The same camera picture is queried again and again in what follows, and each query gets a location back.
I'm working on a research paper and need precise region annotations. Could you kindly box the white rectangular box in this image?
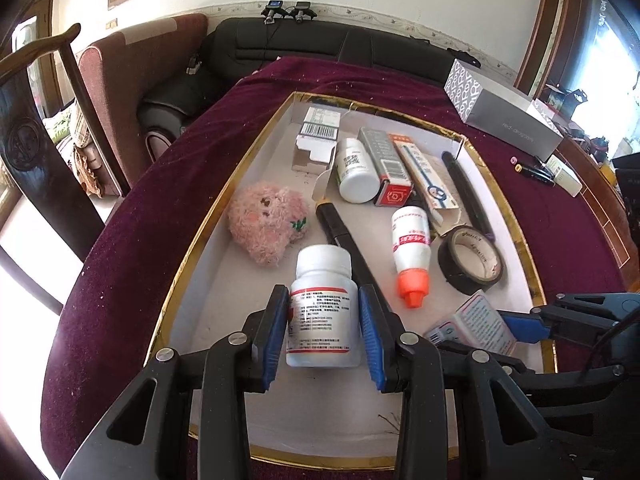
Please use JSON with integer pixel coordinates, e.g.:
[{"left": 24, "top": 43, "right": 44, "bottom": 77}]
[{"left": 544, "top": 154, "right": 584, "bottom": 197}]

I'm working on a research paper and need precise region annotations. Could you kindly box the small white carton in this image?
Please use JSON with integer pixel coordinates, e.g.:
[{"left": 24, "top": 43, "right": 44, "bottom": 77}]
[{"left": 291, "top": 135, "right": 337, "bottom": 175}]

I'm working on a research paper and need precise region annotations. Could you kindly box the white bottle orange cap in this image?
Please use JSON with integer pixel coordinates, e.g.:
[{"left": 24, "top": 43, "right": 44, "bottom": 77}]
[{"left": 390, "top": 205, "right": 433, "bottom": 310}]

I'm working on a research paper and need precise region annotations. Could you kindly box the white bottle red label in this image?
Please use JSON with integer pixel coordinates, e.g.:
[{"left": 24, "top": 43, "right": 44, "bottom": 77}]
[{"left": 285, "top": 244, "right": 362, "bottom": 370}]

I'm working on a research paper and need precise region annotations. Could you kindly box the silver box red end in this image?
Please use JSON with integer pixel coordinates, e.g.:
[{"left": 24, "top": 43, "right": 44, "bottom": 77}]
[{"left": 356, "top": 126, "right": 415, "bottom": 208}]

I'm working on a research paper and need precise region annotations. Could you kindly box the white tray gold rim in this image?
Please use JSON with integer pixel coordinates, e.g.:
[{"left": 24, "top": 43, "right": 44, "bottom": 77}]
[{"left": 142, "top": 91, "right": 558, "bottom": 471}]

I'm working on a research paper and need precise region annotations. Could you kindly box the black marker yellow cap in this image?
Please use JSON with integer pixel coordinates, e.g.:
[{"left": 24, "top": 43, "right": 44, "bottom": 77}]
[{"left": 514, "top": 162, "right": 557, "bottom": 188}]

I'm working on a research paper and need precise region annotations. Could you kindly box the pink plush toy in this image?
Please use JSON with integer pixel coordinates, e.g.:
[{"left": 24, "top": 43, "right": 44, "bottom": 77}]
[{"left": 227, "top": 183, "right": 312, "bottom": 267}]

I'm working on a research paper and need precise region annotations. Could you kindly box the reddish brown armchair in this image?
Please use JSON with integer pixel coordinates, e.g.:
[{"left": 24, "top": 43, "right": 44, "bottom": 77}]
[{"left": 75, "top": 12, "right": 210, "bottom": 198}]

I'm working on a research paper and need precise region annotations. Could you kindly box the black sofa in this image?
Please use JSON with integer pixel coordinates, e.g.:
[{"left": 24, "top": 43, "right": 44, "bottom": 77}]
[{"left": 137, "top": 16, "right": 483, "bottom": 146}]

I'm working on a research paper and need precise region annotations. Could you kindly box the dark wooden chair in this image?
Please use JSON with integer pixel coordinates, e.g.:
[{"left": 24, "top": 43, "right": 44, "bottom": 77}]
[{"left": 0, "top": 22, "right": 108, "bottom": 263}]

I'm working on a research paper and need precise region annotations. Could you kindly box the blue white medicine box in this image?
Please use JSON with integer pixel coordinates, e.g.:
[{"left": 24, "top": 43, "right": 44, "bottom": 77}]
[{"left": 389, "top": 132, "right": 461, "bottom": 226}]

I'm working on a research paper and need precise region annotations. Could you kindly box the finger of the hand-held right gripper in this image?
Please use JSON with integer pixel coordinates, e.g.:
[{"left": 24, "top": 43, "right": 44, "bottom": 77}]
[
  {"left": 497, "top": 292, "right": 640, "bottom": 348},
  {"left": 435, "top": 339, "right": 630, "bottom": 396}
]

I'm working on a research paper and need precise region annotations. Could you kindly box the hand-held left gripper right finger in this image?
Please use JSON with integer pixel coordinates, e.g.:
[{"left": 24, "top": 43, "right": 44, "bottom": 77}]
[{"left": 357, "top": 285, "right": 581, "bottom": 480}]

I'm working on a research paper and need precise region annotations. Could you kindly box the white pill bottle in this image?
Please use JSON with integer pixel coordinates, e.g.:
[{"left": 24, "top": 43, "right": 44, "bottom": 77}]
[{"left": 334, "top": 137, "right": 379, "bottom": 204}]

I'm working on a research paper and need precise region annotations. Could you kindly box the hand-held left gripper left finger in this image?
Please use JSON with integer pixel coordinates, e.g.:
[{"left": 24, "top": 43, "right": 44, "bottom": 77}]
[{"left": 60, "top": 285, "right": 291, "bottom": 480}]

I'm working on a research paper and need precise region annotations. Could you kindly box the black marker pink cap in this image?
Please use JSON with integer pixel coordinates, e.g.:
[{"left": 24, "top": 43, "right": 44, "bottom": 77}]
[{"left": 510, "top": 155, "right": 551, "bottom": 177}]

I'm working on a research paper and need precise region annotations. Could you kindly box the black marker purple cap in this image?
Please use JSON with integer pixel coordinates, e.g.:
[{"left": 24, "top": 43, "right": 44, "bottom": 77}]
[{"left": 440, "top": 151, "right": 497, "bottom": 243}]

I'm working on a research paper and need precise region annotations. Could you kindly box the grey shoe box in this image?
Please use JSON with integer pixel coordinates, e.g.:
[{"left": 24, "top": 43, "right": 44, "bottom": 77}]
[{"left": 444, "top": 57, "right": 565, "bottom": 161}]

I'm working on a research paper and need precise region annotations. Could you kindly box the wooden counter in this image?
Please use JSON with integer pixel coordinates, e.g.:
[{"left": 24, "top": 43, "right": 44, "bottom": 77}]
[{"left": 555, "top": 135, "right": 640, "bottom": 271}]

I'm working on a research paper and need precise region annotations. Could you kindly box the maroon tablecloth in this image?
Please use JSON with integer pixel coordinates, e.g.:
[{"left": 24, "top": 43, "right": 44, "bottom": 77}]
[{"left": 40, "top": 55, "right": 640, "bottom": 480}]

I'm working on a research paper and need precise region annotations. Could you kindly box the black marker olive cap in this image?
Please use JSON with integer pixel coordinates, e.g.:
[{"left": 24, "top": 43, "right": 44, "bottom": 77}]
[{"left": 315, "top": 199, "right": 386, "bottom": 311}]

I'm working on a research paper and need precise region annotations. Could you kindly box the green white medicine box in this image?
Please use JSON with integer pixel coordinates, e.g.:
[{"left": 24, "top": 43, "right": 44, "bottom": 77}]
[{"left": 298, "top": 106, "right": 342, "bottom": 141}]

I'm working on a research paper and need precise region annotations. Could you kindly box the small black clip device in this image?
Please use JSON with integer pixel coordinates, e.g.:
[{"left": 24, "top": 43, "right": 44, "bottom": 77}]
[
  {"left": 289, "top": 1, "right": 317, "bottom": 25},
  {"left": 261, "top": 0, "right": 286, "bottom": 25}
]

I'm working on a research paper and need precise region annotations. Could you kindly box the patterned cushion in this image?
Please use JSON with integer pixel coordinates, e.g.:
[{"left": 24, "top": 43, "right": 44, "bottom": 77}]
[{"left": 42, "top": 102, "right": 101, "bottom": 198}]

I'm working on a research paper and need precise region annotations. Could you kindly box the white square box red print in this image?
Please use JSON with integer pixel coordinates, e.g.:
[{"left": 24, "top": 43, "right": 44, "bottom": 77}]
[{"left": 423, "top": 290, "right": 518, "bottom": 358}]

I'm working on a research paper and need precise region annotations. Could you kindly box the black tape roll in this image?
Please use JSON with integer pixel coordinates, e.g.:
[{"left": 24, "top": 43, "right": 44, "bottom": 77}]
[{"left": 437, "top": 225, "right": 506, "bottom": 297}]

